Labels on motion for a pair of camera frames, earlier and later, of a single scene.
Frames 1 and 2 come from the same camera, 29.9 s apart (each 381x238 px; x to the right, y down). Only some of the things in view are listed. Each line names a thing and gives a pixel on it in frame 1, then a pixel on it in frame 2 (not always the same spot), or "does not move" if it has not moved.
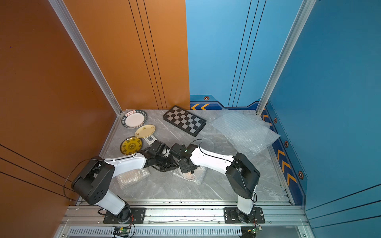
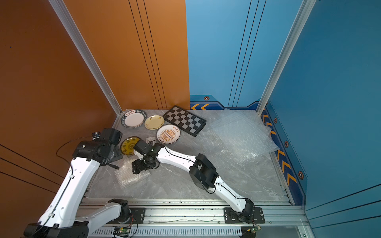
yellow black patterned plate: x=130 y=145 does not move
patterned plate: x=134 y=118 does not move
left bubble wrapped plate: x=125 y=179 does not move
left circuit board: x=121 y=231 does not move
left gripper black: x=172 y=165 → x=119 y=153
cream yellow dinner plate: x=145 y=131 → x=154 y=122
